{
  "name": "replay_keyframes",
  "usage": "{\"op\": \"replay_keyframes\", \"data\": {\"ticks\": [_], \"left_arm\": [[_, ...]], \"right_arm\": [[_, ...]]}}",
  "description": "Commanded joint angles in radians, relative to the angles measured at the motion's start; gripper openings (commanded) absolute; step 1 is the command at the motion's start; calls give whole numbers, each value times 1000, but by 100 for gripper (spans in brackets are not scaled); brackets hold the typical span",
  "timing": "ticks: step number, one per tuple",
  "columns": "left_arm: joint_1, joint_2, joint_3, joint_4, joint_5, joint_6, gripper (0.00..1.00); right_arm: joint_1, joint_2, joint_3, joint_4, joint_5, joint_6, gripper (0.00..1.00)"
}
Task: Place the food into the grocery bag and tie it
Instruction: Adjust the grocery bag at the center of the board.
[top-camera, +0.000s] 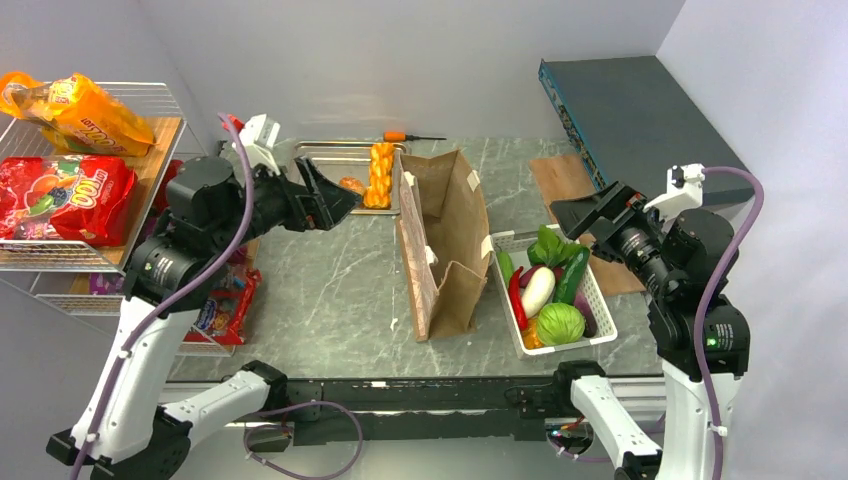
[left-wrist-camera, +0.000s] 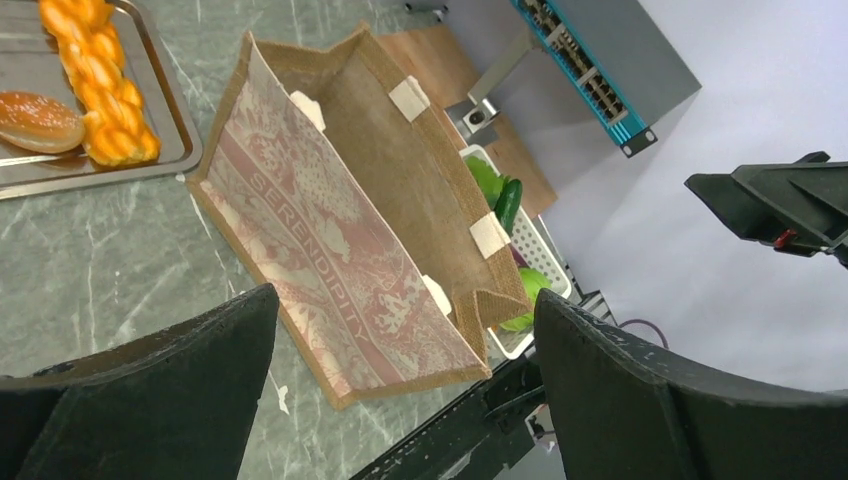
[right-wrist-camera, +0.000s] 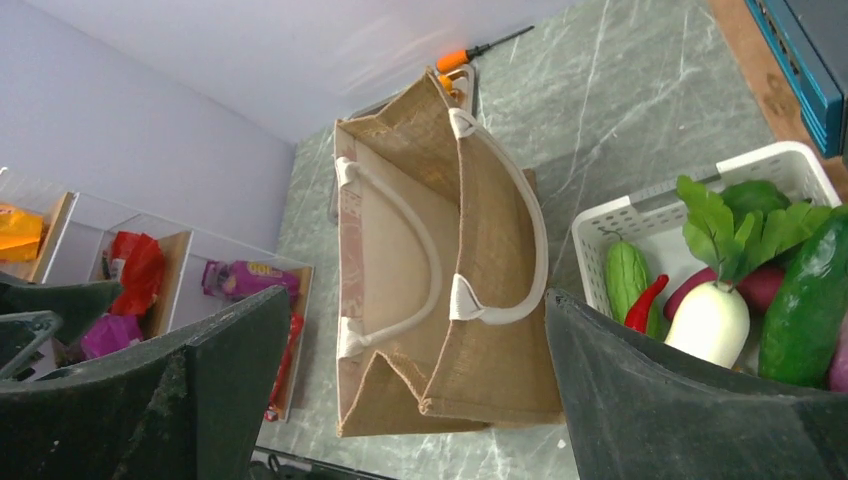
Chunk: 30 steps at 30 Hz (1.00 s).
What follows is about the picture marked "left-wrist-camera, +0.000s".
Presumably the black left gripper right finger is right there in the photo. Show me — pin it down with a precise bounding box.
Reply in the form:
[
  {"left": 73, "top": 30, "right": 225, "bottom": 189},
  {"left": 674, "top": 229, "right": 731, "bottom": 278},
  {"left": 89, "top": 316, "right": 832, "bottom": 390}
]
[{"left": 534, "top": 290, "right": 847, "bottom": 479}]

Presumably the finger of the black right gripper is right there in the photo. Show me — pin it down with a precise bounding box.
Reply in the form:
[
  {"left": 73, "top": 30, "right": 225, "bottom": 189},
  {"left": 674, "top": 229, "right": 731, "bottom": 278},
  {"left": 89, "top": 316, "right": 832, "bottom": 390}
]
[{"left": 685, "top": 151, "right": 847, "bottom": 265}]

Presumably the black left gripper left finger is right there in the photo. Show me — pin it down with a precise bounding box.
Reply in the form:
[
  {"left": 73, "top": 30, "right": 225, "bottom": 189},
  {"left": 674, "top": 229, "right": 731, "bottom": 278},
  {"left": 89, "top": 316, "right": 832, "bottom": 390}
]
[{"left": 1, "top": 284, "right": 279, "bottom": 479}]

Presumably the white perforated plastic basket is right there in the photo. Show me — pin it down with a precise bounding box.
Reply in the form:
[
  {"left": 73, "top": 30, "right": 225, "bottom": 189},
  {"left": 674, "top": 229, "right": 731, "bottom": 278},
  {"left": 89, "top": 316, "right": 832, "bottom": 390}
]
[{"left": 459, "top": 145, "right": 576, "bottom": 360}]

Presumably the green bumpy cucumber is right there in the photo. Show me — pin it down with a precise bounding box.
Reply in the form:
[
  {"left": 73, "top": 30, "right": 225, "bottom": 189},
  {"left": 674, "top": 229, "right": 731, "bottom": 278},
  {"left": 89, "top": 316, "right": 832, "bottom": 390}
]
[{"left": 465, "top": 156, "right": 507, "bottom": 210}]

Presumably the burlap grocery bag pink print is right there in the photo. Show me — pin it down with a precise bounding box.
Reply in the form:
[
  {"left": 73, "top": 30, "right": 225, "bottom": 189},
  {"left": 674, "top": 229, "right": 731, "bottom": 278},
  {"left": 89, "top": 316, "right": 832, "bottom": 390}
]
[{"left": 188, "top": 24, "right": 531, "bottom": 409}]

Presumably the green cabbage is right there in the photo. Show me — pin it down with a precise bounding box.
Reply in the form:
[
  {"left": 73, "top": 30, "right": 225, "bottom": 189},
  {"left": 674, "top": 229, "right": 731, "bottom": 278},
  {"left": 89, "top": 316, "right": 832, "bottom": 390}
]
[{"left": 499, "top": 267, "right": 551, "bottom": 332}]

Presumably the dark green cucumber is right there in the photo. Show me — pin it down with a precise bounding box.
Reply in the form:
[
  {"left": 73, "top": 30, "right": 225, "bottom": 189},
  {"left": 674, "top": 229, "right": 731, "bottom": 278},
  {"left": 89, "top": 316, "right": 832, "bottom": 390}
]
[{"left": 494, "top": 179, "right": 523, "bottom": 236}]

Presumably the orange braided bread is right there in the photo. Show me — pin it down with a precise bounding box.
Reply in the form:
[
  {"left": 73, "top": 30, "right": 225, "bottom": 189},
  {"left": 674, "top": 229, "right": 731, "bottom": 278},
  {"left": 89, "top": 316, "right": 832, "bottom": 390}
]
[{"left": 38, "top": 0, "right": 161, "bottom": 167}]

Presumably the round brown bun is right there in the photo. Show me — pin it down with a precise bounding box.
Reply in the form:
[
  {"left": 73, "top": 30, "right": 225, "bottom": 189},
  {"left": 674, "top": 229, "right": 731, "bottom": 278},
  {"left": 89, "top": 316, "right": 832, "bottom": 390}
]
[{"left": 1, "top": 91, "right": 86, "bottom": 154}]

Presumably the silver metal tray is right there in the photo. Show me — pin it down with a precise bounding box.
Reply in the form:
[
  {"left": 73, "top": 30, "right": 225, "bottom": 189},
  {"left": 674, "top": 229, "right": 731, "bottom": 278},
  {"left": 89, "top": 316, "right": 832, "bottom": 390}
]
[{"left": 1, "top": 1, "right": 203, "bottom": 198}]

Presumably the wooden board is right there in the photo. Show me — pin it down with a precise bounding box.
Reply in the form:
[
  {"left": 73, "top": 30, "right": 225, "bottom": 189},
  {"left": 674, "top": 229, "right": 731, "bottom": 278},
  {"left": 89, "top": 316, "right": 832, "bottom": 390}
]
[{"left": 378, "top": 25, "right": 557, "bottom": 219}]

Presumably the blue grey network switch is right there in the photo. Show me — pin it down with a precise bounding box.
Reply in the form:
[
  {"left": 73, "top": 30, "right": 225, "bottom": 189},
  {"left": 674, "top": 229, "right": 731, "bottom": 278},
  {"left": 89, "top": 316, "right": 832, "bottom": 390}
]
[{"left": 512, "top": 0, "right": 702, "bottom": 158}]

